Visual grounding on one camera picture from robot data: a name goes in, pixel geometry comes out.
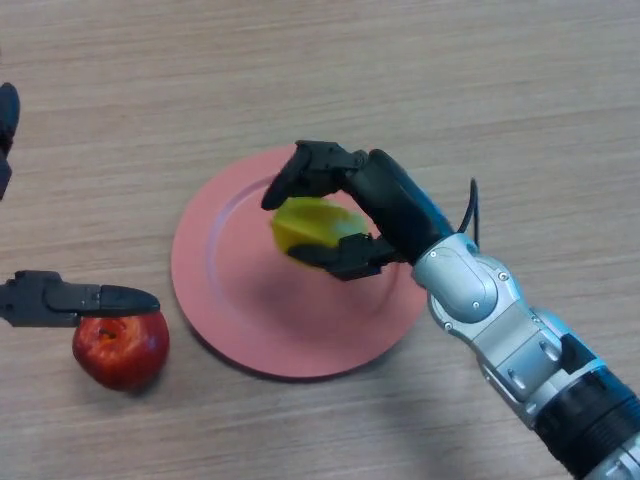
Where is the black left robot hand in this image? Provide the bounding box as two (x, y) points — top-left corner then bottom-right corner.
(0, 82), (161, 329)

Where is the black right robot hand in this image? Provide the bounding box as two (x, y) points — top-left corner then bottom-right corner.
(260, 139), (456, 282)

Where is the yellow starfruit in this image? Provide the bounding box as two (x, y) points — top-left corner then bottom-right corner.
(271, 196), (370, 264)

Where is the pink round plate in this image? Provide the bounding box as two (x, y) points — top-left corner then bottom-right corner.
(170, 145), (426, 380)

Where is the red apple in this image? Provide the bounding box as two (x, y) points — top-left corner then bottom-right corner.
(72, 309), (171, 392)

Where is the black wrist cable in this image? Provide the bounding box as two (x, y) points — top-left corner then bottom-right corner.
(457, 177), (482, 249)

